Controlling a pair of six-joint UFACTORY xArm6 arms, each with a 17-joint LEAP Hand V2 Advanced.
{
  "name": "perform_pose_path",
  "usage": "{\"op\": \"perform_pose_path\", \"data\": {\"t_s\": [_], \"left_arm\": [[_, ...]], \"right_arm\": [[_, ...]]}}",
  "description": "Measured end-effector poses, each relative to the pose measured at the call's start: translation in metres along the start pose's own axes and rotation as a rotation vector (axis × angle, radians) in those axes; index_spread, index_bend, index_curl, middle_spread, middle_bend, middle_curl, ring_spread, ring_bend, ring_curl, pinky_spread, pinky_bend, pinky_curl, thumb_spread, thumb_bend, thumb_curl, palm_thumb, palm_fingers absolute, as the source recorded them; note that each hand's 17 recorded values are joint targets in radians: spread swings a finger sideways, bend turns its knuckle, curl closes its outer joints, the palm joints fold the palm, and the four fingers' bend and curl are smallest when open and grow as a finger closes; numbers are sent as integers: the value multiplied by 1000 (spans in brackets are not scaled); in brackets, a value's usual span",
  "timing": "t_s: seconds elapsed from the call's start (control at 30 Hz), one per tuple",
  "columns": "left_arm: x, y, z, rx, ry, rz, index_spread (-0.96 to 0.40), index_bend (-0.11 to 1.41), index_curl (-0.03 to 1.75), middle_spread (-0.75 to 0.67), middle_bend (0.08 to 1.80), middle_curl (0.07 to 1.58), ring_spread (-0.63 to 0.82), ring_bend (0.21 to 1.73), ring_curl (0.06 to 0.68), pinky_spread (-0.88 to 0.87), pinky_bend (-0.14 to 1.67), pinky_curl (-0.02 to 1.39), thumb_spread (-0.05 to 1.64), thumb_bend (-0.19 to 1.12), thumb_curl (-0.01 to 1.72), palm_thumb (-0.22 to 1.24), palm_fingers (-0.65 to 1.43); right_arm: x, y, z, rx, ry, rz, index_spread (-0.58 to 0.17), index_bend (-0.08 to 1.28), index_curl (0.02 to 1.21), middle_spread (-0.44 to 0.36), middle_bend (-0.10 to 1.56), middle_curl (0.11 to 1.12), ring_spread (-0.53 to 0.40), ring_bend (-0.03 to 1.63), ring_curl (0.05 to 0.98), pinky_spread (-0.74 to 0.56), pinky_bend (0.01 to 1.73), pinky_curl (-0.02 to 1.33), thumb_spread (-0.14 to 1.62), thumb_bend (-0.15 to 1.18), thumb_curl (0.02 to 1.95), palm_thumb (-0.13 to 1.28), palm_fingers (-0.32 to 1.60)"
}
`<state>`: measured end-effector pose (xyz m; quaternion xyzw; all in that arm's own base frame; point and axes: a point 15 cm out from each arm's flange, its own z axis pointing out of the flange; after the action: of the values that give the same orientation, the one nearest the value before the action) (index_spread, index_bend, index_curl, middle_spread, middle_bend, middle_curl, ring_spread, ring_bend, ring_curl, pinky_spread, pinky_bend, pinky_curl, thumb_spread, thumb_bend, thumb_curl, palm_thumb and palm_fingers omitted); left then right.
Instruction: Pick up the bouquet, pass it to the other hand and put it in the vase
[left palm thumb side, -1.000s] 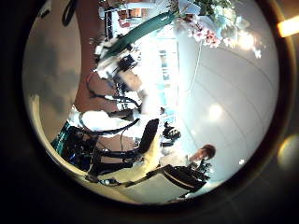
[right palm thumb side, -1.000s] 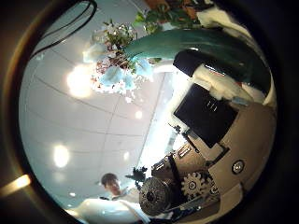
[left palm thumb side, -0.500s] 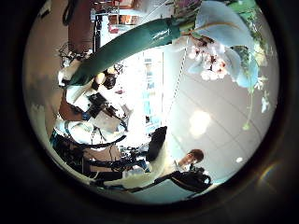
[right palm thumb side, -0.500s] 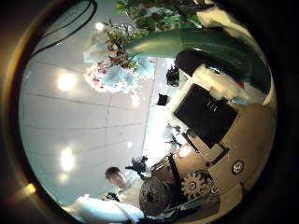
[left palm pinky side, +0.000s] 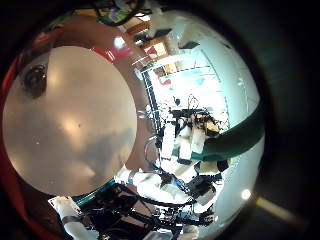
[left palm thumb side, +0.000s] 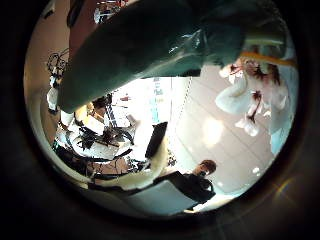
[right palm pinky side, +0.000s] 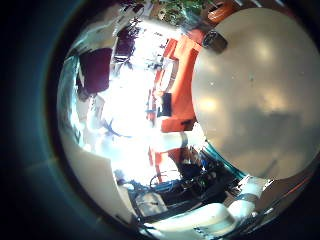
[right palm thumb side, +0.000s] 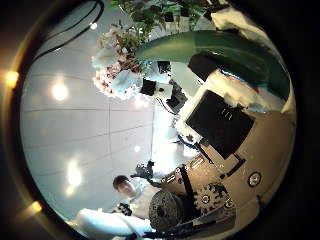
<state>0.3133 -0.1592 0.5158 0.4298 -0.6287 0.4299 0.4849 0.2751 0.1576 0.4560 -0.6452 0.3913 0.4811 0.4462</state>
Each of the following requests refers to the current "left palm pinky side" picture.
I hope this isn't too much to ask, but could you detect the orange sofa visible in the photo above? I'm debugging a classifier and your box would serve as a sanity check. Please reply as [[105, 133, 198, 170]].
[[0, 49, 61, 240]]

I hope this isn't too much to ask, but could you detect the red chair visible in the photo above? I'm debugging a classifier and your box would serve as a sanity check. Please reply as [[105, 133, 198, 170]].
[[90, 42, 135, 64]]

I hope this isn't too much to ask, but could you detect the black cable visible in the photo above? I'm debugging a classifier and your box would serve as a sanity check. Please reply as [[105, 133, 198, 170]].
[[93, 0, 148, 28]]

